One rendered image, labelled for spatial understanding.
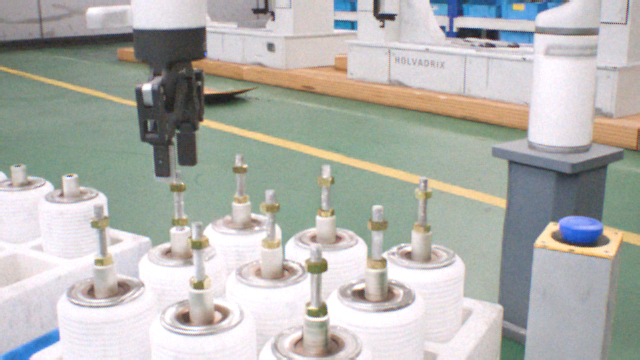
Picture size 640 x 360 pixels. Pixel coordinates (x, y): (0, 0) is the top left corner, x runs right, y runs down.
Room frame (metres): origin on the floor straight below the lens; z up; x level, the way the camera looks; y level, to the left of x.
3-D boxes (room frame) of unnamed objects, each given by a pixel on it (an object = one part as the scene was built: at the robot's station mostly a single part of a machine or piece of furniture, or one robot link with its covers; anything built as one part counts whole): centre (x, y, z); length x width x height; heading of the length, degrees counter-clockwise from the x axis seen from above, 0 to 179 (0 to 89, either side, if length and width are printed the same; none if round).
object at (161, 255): (0.77, 0.15, 0.25); 0.08 x 0.08 x 0.01
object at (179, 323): (0.61, 0.11, 0.25); 0.08 x 0.08 x 0.01
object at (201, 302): (0.61, 0.11, 0.26); 0.02 x 0.02 x 0.03
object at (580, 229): (0.64, -0.24, 0.32); 0.04 x 0.04 x 0.02
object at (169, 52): (0.77, 0.15, 0.46); 0.08 x 0.08 x 0.09
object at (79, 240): (1.01, 0.36, 0.16); 0.10 x 0.10 x 0.18
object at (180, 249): (0.77, 0.15, 0.26); 0.02 x 0.02 x 0.03
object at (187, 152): (0.81, 0.15, 0.36); 0.02 x 0.01 x 0.04; 80
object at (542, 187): (1.10, -0.36, 0.15); 0.15 x 0.15 x 0.30; 39
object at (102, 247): (0.67, 0.21, 0.30); 0.01 x 0.01 x 0.08; 77
